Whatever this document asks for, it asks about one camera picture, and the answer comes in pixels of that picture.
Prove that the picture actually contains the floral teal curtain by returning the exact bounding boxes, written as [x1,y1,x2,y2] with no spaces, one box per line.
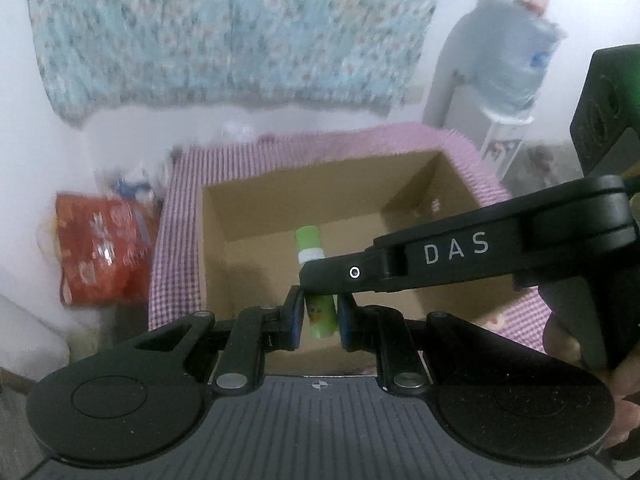
[27,0,439,125]

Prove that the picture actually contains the red gift bag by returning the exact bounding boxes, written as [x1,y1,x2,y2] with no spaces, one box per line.
[53,193,160,308]

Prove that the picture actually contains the white water dispenser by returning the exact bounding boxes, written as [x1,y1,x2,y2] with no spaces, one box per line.
[480,110,534,180]

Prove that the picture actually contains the purple checkered tablecloth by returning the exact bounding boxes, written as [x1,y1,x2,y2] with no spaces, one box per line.
[147,121,554,356]

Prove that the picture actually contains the blue water jug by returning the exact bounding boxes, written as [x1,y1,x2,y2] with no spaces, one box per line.
[471,0,566,115]

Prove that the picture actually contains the person's right hand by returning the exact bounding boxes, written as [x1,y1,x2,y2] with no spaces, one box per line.
[542,314,640,448]

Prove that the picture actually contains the blue white plastic bag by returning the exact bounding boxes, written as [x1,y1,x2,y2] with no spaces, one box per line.
[94,162,172,210]

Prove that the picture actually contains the brown cardboard box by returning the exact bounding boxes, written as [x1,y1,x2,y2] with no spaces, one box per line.
[198,151,528,376]

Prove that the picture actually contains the green lip balm tube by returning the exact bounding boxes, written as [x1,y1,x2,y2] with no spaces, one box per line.
[295,226,337,339]

